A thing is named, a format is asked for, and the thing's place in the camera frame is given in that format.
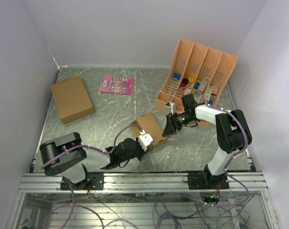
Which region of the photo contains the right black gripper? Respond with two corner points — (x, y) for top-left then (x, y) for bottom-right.
(163, 112), (195, 136)

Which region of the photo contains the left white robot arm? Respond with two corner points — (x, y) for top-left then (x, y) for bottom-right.
(40, 130), (153, 189)

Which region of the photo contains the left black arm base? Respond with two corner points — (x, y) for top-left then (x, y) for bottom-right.
(72, 172), (104, 190)

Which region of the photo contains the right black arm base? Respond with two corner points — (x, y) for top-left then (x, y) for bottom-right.
(182, 172), (229, 190)

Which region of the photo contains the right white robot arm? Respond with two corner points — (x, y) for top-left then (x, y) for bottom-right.
(163, 94), (252, 189)

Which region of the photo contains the white card box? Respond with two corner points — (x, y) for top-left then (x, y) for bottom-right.
(198, 77), (210, 93)

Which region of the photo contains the closed brown cardboard box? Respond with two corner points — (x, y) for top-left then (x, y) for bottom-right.
(51, 76), (95, 124)

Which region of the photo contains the blue block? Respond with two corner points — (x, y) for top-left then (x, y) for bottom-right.
(173, 73), (181, 80)

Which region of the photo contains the yellow block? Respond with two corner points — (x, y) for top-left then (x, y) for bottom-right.
(188, 76), (195, 84)

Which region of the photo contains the orange plastic file organizer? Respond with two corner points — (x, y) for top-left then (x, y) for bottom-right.
(155, 39), (238, 114)

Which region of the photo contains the pink sticker sheet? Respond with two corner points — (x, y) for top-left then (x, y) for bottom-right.
(100, 75), (134, 95)

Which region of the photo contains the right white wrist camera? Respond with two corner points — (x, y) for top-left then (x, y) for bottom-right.
(165, 102), (176, 115)

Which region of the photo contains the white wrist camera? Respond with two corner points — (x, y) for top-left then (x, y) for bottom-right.
(165, 102), (176, 115)
(138, 130), (154, 151)

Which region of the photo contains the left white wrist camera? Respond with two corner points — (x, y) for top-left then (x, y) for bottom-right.
(138, 130), (154, 151)

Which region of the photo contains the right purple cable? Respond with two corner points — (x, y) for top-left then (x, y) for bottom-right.
(167, 87), (250, 208)

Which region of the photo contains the purple cable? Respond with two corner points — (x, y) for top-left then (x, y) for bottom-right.
(167, 87), (250, 208)
(39, 125), (144, 229)

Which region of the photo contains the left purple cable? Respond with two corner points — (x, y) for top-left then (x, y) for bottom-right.
(39, 125), (144, 229)

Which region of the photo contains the aluminium mounting rail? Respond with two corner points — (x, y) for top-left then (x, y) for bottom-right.
(18, 172), (268, 193)

